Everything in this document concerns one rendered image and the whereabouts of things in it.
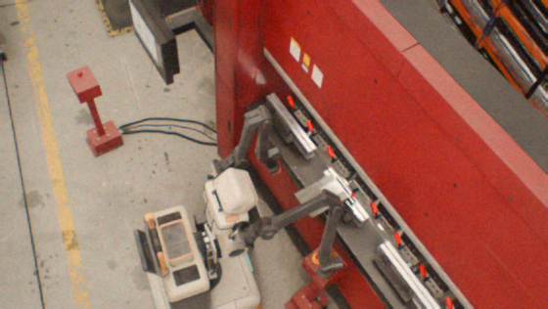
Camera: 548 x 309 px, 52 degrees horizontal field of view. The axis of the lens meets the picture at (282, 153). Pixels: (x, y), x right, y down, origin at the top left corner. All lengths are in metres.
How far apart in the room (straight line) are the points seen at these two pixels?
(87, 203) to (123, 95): 1.04
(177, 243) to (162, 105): 1.90
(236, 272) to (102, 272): 0.99
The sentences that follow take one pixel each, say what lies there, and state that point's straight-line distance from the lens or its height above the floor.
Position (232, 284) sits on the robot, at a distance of 3.86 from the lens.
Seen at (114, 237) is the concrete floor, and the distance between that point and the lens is 4.37.
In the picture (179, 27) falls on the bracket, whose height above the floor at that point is 1.15.
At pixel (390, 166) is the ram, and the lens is 2.75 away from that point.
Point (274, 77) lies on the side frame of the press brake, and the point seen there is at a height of 1.05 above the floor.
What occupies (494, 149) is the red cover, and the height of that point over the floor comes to 2.30.
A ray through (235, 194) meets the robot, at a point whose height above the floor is 1.38.
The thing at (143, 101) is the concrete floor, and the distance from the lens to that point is 4.97.
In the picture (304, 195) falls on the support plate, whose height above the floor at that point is 1.00.
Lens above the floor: 3.94
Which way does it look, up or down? 58 degrees down
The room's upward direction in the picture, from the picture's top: 9 degrees clockwise
